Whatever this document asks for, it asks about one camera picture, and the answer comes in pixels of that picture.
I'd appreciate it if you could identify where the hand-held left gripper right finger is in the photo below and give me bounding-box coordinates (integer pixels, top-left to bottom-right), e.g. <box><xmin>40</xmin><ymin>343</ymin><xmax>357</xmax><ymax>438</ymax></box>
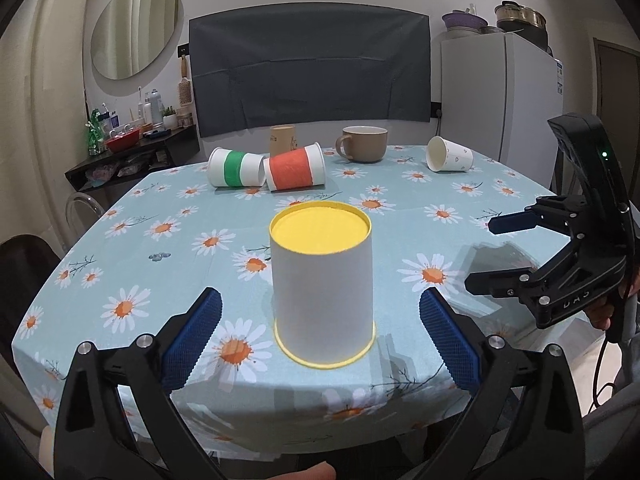
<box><xmin>415</xmin><ymin>286</ymin><xmax>587</xmax><ymax>480</ymax></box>

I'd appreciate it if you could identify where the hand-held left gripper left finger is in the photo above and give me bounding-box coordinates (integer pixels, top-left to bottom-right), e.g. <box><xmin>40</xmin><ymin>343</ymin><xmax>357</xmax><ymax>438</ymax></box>
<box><xmin>54</xmin><ymin>286</ymin><xmax>223</xmax><ymax>480</ymax></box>

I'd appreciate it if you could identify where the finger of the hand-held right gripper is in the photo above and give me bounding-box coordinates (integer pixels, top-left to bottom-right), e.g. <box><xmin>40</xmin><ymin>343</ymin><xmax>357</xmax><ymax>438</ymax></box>
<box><xmin>464</xmin><ymin>236</ymin><xmax>586</xmax><ymax>306</ymax></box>
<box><xmin>488</xmin><ymin>195</ymin><xmax>589</xmax><ymax>237</ymax></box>

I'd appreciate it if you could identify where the white cup with yellow rim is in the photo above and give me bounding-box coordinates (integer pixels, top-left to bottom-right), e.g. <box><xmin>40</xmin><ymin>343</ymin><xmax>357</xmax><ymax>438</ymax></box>
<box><xmin>269</xmin><ymin>201</ymin><xmax>377</xmax><ymax>372</ymax></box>

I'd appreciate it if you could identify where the white printed paper cup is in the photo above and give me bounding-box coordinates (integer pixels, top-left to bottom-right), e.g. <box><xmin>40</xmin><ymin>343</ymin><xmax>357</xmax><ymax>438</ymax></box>
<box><xmin>426</xmin><ymin>135</ymin><xmax>474</xmax><ymax>173</ymax></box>

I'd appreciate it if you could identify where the green striped paper cup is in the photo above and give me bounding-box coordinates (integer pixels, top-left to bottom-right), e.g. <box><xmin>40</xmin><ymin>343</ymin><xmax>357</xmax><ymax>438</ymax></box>
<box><xmin>207</xmin><ymin>147</ymin><xmax>267</xmax><ymax>188</ymax></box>

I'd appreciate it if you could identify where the orange paper cup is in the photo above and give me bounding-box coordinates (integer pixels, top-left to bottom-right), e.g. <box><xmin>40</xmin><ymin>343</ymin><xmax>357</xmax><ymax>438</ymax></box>
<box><xmin>263</xmin><ymin>142</ymin><xmax>327</xmax><ymax>192</ymax></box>

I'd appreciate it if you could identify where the brown cardboard cup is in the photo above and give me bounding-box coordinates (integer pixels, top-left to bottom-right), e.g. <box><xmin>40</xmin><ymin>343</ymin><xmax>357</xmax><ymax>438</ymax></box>
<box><xmin>269</xmin><ymin>125</ymin><xmax>299</xmax><ymax>159</ymax></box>

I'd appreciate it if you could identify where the person's right hand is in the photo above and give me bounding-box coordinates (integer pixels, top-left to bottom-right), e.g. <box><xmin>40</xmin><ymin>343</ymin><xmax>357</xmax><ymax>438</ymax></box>
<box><xmin>586</xmin><ymin>267</ymin><xmax>640</xmax><ymax>332</ymax></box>

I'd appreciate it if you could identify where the brown door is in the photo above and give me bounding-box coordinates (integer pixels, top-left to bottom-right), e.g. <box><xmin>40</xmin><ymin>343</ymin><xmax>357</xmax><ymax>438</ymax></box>
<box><xmin>592</xmin><ymin>37</ymin><xmax>640</xmax><ymax>133</ymax></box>

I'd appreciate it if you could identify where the daisy print tablecloth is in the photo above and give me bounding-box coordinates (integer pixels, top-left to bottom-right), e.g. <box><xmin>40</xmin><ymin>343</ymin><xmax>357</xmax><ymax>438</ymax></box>
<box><xmin>11</xmin><ymin>144</ymin><xmax>608</xmax><ymax>461</ymax></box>

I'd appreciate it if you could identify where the white refrigerator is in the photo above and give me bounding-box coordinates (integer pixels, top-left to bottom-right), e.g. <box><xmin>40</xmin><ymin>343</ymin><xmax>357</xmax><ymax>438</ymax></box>
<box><xmin>440</xmin><ymin>31</ymin><xmax>563</xmax><ymax>193</ymax></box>

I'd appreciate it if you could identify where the beige ceramic mug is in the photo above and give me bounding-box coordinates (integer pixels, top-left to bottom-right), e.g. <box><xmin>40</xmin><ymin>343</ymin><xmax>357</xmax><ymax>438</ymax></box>
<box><xmin>334</xmin><ymin>126</ymin><xmax>389</xmax><ymax>164</ymax></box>

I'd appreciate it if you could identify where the dark cooking pot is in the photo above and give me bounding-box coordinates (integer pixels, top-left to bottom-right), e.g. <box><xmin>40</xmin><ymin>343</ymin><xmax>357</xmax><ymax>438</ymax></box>
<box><xmin>515</xmin><ymin>27</ymin><xmax>552</xmax><ymax>56</ymax></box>

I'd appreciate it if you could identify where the clear plastic chair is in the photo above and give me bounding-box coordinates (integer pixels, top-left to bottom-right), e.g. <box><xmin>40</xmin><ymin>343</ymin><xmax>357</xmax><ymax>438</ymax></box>
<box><xmin>65</xmin><ymin>191</ymin><xmax>108</xmax><ymax>251</ymax></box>

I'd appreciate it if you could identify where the dark chair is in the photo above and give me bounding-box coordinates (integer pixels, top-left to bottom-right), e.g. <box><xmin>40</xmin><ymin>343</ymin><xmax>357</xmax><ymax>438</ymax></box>
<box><xmin>0</xmin><ymin>235</ymin><xmax>63</xmax><ymax>361</ymax></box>

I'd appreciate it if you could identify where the metal steamer pot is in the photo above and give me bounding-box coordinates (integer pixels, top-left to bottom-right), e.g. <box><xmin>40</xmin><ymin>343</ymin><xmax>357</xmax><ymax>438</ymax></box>
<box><xmin>495</xmin><ymin>1</ymin><xmax>547</xmax><ymax>35</ymax></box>

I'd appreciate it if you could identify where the dark side table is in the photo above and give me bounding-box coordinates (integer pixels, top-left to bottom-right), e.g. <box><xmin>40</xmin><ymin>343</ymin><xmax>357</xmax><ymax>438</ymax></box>
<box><xmin>64</xmin><ymin>125</ymin><xmax>201</xmax><ymax>193</ymax></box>

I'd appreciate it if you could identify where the purple plastic basin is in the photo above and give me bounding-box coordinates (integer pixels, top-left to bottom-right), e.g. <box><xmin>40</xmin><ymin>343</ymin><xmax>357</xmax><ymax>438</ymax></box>
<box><xmin>442</xmin><ymin>10</ymin><xmax>488</xmax><ymax>41</ymax></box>

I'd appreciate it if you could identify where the red bowl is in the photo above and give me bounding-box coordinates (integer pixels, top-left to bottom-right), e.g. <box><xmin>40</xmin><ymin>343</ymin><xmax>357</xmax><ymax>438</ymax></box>
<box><xmin>105</xmin><ymin>127</ymin><xmax>142</xmax><ymax>154</ymax></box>

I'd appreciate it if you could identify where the green bottle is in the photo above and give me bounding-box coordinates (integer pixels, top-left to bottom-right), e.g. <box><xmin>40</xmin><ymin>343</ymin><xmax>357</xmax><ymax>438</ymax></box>
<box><xmin>88</xmin><ymin>108</ymin><xmax>104</xmax><ymax>156</ymax></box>

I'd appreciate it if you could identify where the wooden hairbrush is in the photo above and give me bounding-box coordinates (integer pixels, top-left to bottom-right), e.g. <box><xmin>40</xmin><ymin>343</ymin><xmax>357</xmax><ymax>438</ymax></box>
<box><xmin>177</xmin><ymin>55</ymin><xmax>194</xmax><ymax>106</ymax></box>

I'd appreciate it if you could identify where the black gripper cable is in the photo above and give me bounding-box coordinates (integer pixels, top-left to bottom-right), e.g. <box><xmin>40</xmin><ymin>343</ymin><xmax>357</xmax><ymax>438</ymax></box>
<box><xmin>591</xmin><ymin>330</ymin><xmax>621</xmax><ymax>413</ymax></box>

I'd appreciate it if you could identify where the dark grey wall cloth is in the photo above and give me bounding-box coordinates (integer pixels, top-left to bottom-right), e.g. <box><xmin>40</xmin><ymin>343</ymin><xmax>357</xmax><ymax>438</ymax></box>
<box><xmin>188</xmin><ymin>2</ymin><xmax>432</xmax><ymax>138</ymax></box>

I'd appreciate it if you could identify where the oval wall mirror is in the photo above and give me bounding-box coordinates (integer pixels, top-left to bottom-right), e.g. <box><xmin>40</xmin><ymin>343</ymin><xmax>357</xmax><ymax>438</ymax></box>
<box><xmin>90</xmin><ymin>0</ymin><xmax>181</xmax><ymax>81</ymax></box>

